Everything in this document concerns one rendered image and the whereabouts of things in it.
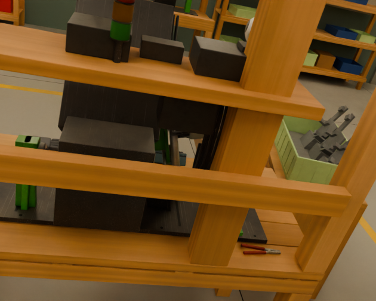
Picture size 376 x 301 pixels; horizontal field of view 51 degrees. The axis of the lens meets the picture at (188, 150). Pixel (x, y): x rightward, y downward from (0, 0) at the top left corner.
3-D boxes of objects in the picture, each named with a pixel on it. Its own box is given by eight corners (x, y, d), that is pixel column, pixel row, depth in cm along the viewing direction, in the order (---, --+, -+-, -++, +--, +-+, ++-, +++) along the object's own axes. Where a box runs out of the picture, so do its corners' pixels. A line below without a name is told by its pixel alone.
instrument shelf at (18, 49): (-1, 36, 110) (-1, 21, 108) (290, 88, 129) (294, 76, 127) (-34, 64, 89) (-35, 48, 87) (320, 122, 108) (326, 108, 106)
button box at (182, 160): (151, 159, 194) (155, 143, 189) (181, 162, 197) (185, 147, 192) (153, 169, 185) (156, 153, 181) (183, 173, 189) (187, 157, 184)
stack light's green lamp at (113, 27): (110, 34, 100) (111, 17, 98) (129, 38, 101) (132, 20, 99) (108, 39, 96) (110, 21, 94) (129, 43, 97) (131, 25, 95)
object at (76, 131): (61, 193, 151) (67, 114, 134) (139, 201, 157) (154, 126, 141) (52, 225, 135) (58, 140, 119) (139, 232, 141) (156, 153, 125)
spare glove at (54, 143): (18, 150, 169) (18, 146, 168) (22, 138, 178) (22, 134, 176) (65, 155, 174) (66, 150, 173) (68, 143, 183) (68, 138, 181)
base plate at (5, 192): (0, 153, 168) (0, 149, 167) (242, 182, 190) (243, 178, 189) (-36, 218, 132) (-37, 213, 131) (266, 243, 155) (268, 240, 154)
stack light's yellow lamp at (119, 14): (111, 17, 98) (114, -3, 96) (132, 20, 99) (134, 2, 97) (110, 21, 94) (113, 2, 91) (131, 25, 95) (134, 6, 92)
